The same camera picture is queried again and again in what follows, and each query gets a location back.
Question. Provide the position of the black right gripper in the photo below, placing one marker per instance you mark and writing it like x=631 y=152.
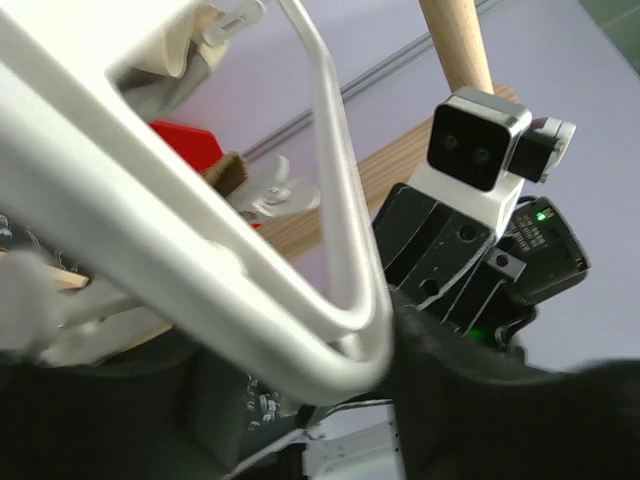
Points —
x=449 y=266

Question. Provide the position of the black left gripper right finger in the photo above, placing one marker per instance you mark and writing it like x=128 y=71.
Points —
x=465 y=412

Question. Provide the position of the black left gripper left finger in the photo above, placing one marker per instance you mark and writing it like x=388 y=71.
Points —
x=166 y=410

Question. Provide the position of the white plastic clip hanger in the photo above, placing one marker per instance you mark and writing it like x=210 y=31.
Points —
x=81 y=168

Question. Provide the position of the wooden clothes rack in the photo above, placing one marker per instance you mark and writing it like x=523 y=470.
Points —
x=457 y=38

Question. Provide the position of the brown striped sock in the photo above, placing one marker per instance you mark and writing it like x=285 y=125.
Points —
x=227 y=174

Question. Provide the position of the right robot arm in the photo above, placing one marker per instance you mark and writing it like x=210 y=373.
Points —
x=555 y=261

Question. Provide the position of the red plastic bin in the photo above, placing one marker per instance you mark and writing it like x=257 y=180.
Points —
x=197 y=147

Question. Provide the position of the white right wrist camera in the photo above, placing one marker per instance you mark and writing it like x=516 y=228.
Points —
x=482 y=150

